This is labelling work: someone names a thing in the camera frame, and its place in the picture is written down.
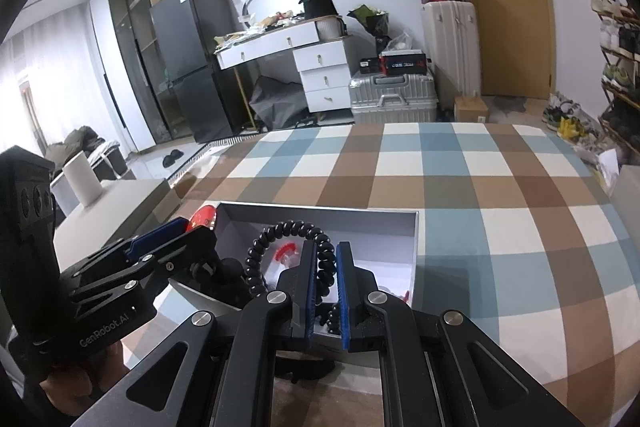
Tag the white desk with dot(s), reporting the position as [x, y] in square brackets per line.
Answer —
[280, 42]

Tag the small black box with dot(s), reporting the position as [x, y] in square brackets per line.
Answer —
[370, 66]

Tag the white cylinder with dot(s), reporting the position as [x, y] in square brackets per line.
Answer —
[82, 179]

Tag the dark grey fridge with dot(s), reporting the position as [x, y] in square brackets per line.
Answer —
[192, 62]

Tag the white suitcase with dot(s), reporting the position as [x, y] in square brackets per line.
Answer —
[452, 47]

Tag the checked blanket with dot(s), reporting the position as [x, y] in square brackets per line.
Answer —
[450, 207]

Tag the glass door cabinet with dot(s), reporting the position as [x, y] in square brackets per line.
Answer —
[135, 57]

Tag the wooden door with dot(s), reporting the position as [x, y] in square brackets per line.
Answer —
[505, 7]

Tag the white drawer unit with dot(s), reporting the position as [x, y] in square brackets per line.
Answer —
[325, 77]

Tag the grey cardboard box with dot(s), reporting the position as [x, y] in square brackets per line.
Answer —
[370, 247]

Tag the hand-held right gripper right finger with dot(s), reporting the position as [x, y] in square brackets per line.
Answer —
[425, 367]

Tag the shoe rack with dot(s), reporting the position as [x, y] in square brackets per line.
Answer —
[620, 72]

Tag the shoes on floor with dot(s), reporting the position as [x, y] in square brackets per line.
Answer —
[567, 117]

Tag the silver suitcase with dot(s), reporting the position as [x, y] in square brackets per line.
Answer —
[392, 99]

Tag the dark bag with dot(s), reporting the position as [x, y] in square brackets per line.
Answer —
[275, 104]

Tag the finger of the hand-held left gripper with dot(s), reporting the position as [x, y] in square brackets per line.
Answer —
[155, 237]
[180, 254]

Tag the olive jacket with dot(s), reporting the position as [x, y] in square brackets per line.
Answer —
[75, 144]

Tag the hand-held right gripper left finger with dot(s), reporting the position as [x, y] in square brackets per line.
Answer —
[240, 357]

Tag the person's left hand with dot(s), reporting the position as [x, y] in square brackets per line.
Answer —
[85, 382]

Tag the brown cardboard box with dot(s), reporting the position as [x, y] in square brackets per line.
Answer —
[471, 109]

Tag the black and red box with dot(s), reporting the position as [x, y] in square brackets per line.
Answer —
[404, 63]

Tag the black slippers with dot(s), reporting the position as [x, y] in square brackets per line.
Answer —
[173, 158]

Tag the dark flower bouquet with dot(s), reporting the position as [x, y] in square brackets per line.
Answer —
[372, 19]

